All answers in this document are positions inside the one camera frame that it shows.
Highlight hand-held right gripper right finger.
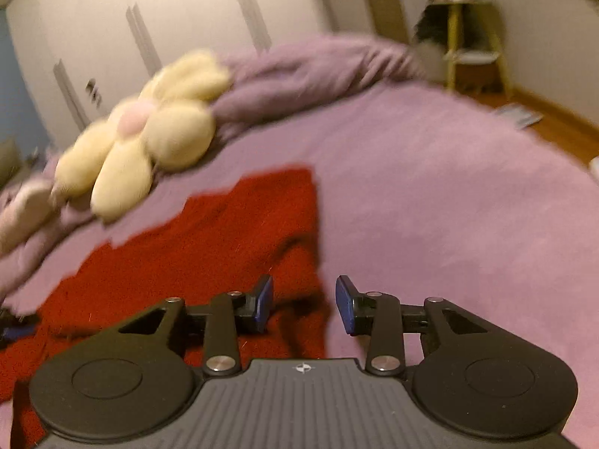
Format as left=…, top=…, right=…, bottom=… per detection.
left=334, top=275, right=484, bottom=378

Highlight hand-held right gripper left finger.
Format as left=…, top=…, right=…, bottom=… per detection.
left=117, top=275, right=275, bottom=378

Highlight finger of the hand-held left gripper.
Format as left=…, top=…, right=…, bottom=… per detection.
left=0, top=308, right=42, bottom=348

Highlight red fleece pants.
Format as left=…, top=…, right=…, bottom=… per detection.
left=0, top=166, right=331, bottom=449

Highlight pink plush toy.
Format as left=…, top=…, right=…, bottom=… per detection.
left=0, top=181, right=59, bottom=254

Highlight purple bed sheet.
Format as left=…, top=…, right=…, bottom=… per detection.
left=0, top=79, right=599, bottom=449

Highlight cream flower plush pillow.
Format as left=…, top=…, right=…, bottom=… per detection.
left=54, top=51, right=233, bottom=224

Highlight purple crumpled duvet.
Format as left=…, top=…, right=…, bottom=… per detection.
left=206, top=35, right=429, bottom=143

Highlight papers on floor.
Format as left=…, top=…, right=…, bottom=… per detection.
left=495, top=102, right=544, bottom=130

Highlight dark cloth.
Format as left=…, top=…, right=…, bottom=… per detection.
left=411, top=4, right=454, bottom=45

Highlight yellow wooden shelf rack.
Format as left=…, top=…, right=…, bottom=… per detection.
left=428, top=0, right=513, bottom=97

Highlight white wardrobe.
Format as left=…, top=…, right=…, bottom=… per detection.
left=4, top=0, right=375, bottom=153

